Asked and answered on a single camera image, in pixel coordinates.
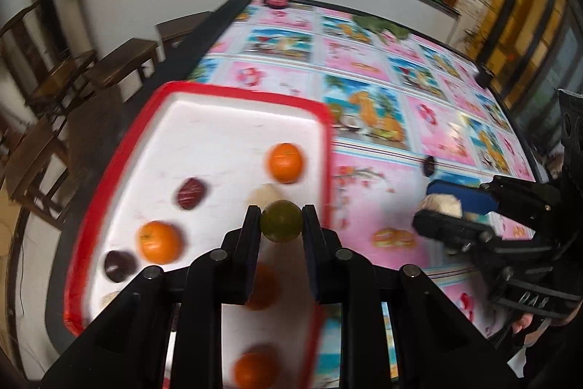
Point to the small dark date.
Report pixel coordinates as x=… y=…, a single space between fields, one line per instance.
x=428 y=165

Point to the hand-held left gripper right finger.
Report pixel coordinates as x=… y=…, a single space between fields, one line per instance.
x=314 y=243

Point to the person's right hand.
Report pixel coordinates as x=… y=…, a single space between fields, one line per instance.
x=524 y=323

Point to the red-rimmed white tray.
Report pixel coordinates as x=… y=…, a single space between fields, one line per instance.
x=218 y=134

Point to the dark wooden armchair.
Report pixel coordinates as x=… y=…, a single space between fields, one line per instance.
x=45 y=61

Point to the black round container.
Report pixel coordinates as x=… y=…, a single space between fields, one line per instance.
x=485 y=77

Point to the orange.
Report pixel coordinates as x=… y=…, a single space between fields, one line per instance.
x=268 y=286
x=255 y=368
x=284 y=162
x=159 y=241

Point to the green cloth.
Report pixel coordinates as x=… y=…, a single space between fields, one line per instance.
x=380 y=26

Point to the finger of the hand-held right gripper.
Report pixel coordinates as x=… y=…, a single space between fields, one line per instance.
x=455 y=194
x=451 y=229

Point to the dark wooden stool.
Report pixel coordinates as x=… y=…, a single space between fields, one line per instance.
x=182 y=26
x=123 y=61
x=36 y=161

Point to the dark purple plum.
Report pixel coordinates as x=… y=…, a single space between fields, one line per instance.
x=119 y=266

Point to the person's right forearm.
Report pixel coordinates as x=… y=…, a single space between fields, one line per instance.
x=555 y=357

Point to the dark red date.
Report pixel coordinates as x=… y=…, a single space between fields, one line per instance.
x=190 y=193

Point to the green grape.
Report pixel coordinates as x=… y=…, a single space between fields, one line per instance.
x=281 y=220

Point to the small puffed rice cake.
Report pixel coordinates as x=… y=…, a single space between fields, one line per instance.
x=109 y=298

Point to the printed fruit tablecloth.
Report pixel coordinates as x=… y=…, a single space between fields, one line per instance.
x=364 y=65

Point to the round puffed rice cake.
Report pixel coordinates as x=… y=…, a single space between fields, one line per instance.
x=442 y=204

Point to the tan rice cake block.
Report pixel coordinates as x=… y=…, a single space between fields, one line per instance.
x=266 y=193

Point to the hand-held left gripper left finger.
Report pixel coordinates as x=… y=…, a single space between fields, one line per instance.
x=248 y=243

